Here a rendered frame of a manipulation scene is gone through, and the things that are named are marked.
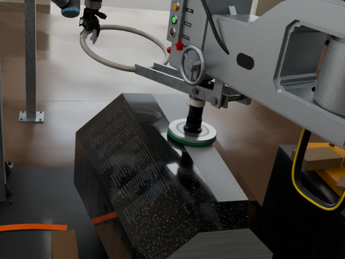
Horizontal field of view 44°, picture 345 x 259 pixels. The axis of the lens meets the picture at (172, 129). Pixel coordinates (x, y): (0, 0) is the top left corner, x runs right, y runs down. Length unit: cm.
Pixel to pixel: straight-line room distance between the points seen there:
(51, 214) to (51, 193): 21
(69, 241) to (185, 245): 96
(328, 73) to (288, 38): 17
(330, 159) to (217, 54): 71
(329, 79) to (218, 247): 66
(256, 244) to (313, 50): 69
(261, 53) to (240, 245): 65
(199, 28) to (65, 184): 164
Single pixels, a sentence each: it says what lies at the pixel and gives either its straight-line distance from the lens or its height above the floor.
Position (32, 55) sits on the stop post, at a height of 56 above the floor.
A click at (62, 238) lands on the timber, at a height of 13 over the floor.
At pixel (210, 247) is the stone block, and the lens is 148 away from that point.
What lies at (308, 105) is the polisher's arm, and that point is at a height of 121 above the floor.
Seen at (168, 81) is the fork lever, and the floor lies 101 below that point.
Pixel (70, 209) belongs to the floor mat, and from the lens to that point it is 267.
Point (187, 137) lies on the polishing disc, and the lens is 179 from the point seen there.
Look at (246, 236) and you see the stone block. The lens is 151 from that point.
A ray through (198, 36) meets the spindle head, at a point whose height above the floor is 127.
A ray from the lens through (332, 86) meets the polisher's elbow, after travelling 123.
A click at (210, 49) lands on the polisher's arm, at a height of 124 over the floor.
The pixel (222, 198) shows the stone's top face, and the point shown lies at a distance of 150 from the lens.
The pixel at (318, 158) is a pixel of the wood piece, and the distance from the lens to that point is 190.
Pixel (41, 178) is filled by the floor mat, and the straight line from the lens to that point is 295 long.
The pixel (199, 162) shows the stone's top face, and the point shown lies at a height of 80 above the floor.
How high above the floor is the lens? 163
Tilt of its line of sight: 26 degrees down
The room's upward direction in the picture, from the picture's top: 8 degrees clockwise
